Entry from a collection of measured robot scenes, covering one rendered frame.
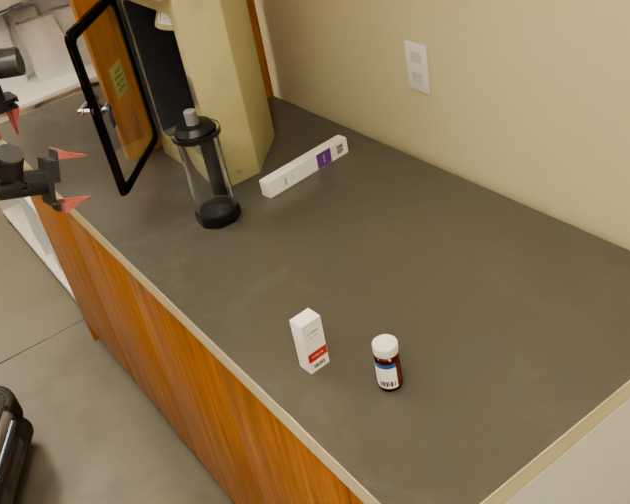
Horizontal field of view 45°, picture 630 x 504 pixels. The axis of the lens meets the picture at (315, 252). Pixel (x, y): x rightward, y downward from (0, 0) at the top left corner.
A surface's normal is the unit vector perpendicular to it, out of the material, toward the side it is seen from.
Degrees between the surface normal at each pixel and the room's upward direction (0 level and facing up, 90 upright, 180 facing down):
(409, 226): 0
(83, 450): 0
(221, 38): 90
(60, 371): 0
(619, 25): 90
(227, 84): 90
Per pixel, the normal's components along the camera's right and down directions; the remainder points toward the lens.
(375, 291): -0.16, -0.81
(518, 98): -0.79, 0.45
